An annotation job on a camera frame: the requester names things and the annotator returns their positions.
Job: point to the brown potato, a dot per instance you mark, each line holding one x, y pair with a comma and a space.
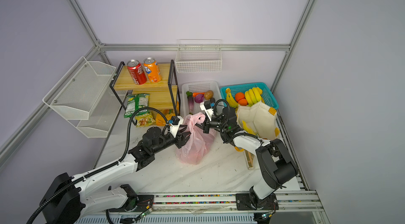
208, 94

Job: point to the white wire wall basket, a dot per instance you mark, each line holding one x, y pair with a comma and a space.
198, 56

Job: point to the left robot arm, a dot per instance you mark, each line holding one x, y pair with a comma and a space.
70, 198

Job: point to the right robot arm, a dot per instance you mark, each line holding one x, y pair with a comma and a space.
275, 162

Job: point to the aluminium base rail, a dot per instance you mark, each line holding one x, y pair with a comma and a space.
215, 208

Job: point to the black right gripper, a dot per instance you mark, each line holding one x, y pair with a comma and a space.
205, 126

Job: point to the orange fruit front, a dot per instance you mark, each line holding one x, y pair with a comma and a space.
243, 102

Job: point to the white plastic vegetable basket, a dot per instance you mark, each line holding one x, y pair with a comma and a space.
197, 87

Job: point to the orange soda can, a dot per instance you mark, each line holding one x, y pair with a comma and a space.
152, 70

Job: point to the purple onion back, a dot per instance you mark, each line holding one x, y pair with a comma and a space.
199, 99

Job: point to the white canvas tote bag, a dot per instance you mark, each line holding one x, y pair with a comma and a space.
262, 119

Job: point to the orange mango gummy bag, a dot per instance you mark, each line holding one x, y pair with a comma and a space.
168, 114

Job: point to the teal plastic fruit basket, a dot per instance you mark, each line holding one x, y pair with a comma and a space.
267, 95

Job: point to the yellow corn chips bag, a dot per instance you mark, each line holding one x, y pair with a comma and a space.
144, 120

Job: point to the pink plastic grocery bag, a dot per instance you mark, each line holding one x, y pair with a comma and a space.
199, 143

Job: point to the orange fruit back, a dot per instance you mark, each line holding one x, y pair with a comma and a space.
239, 96

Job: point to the white mesh wall rack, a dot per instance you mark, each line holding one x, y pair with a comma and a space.
85, 99

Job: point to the light purple eggplant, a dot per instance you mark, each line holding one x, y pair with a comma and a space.
190, 100

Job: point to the yellow banana left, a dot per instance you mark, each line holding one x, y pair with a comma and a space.
229, 98

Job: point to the yellow potato chips bag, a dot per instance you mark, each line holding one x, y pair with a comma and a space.
247, 128

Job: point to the black frame wooden shelf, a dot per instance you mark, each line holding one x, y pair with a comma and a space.
163, 95

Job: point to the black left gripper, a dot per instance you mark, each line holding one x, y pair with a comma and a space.
182, 140

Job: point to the red cola can middle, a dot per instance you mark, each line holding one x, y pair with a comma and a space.
136, 72

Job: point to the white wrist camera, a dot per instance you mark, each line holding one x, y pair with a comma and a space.
174, 124
207, 107

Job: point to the orange carrot back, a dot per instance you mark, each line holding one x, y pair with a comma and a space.
198, 93

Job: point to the yellow banana bunch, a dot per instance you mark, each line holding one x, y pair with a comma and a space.
253, 96

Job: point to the orange fruit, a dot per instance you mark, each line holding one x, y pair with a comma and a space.
243, 102
239, 96

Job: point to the green snack bag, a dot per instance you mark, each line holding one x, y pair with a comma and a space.
135, 102

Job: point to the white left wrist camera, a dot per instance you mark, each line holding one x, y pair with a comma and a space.
174, 124

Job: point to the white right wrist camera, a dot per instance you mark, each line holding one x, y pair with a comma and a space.
207, 107

